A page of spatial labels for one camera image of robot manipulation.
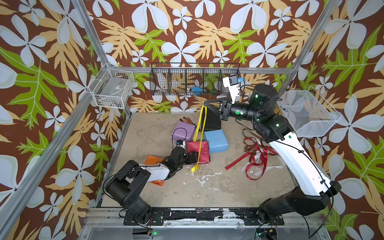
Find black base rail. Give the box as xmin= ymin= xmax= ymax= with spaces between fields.
xmin=86 ymin=206 xmax=301 ymax=227

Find dark red gift box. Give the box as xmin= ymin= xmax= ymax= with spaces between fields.
xmin=187 ymin=141 xmax=211 ymax=164

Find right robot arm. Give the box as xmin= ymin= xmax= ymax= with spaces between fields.
xmin=203 ymin=84 xmax=342 ymax=224

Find black wire basket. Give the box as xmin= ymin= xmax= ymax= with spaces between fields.
xmin=149 ymin=63 xmax=241 ymax=97

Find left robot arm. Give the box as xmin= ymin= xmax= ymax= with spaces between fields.
xmin=103 ymin=147 xmax=199 ymax=224

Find orange handled pliers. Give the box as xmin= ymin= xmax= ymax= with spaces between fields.
xmin=180 ymin=117 xmax=194 ymax=125

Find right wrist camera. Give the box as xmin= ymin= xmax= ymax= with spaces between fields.
xmin=223 ymin=75 xmax=244 ymax=104

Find black hard case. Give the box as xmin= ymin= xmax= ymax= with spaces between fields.
xmin=200 ymin=108 xmax=222 ymax=132

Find light blue gift box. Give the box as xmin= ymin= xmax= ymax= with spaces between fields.
xmin=203 ymin=130 xmax=229 ymax=154

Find white wire basket right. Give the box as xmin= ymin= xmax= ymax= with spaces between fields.
xmin=277 ymin=90 xmax=342 ymax=138

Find blue object in basket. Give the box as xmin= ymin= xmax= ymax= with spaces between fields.
xmin=192 ymin=86 xmax=204 ymax=96

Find yellow satin ribbon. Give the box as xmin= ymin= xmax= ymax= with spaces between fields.
xmin=189 ymin=104 xmax=208 ymax=173

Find brown ribbon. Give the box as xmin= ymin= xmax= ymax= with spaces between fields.
xmin=242 ymin=128 xmax=269 ymax=157

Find orange gift box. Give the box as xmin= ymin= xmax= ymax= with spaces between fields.
xmin=145 ymin=155 xmax=165 ymax=186

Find white wire basket left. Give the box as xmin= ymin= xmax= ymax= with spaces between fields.
xmin=88 ymin=64 xmax=136 ymax=109

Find purple gift box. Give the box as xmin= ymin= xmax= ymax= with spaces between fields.
xmin=171 ymin=121 xmax=196 ymax=142

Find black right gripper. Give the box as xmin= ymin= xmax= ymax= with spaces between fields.
xmin=206 ymin=98 xmax=267 ymax=127

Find white wire basket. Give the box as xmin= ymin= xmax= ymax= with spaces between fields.
xmin=88 ymin=64 xmax=136 ymax=109
xmin=277 ymin=90 xmax=342 ymax=138

